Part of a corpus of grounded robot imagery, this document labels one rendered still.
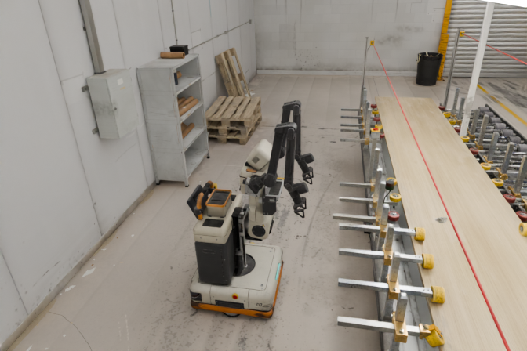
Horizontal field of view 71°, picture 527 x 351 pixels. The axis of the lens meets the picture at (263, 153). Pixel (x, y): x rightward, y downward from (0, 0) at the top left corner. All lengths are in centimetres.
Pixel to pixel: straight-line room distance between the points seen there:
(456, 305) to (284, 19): 901
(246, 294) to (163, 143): 244
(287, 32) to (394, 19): 273
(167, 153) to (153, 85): 86
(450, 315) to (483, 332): 15
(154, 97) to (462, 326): 373
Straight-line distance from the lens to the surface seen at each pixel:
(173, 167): 486
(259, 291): 298
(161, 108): 458
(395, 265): 207
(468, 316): 220
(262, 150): 248
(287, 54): 1051
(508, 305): 234
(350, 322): 193
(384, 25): 1036
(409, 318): 248
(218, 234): 270
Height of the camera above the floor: 241
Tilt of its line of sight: 25 degrees down
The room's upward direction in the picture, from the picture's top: 2 degrees counter-clockwise
